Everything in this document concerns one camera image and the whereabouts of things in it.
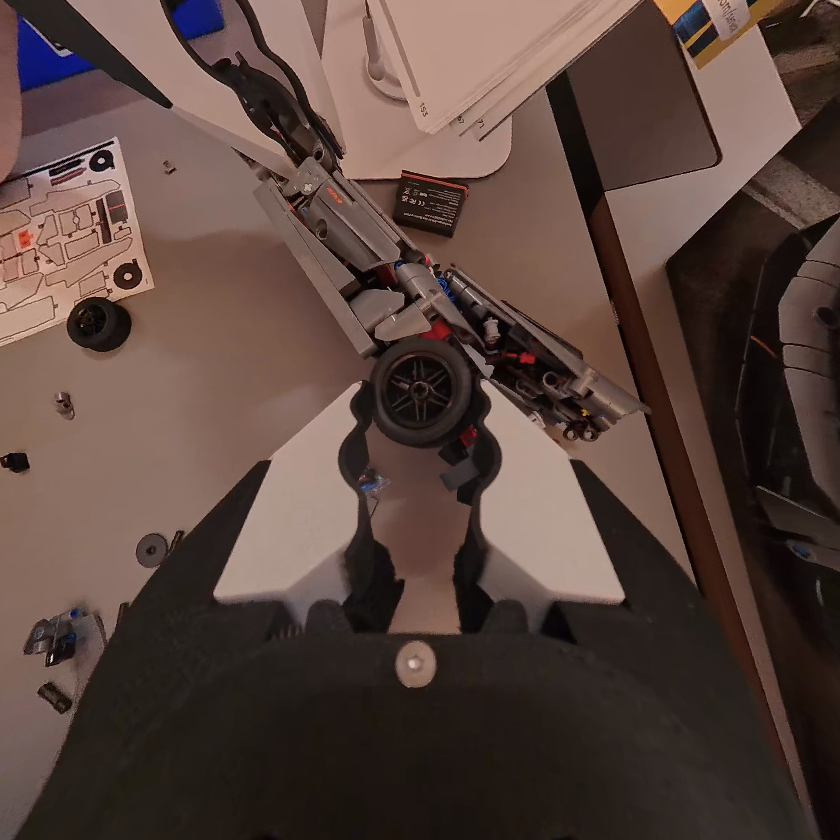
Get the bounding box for white instruction booklet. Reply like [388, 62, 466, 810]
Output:
[377, 0, 647, 142]

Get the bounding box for black lego wheel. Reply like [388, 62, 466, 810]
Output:
[66, 297, 133, 354]

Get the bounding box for thin cable with white plug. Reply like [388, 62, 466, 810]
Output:
[363, 0, 389, 81]

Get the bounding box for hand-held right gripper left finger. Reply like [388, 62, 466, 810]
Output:
[213, 381, 376, 606]

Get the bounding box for grey lego car model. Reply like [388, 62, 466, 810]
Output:
[217, 58, 652, 490]

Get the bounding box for black battery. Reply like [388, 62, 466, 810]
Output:
[392, 169, 472, 238]

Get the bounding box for white stand base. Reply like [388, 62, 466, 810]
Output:
[322, 0, 514, 180]

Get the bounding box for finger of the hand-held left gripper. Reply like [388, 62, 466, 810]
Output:
[241, 0, 347, 153]
[66, 0, 291, 176]

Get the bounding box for plastic bag of lego pieces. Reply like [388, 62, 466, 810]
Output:
[24, 606, 106, 668]

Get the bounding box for sticker sheet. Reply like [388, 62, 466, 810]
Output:
[0, 136, 156, 347]

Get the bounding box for person's left forearm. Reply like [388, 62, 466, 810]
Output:
[0, 7, 25, 183]

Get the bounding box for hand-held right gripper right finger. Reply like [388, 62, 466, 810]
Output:
[458, 377, 626, 606]

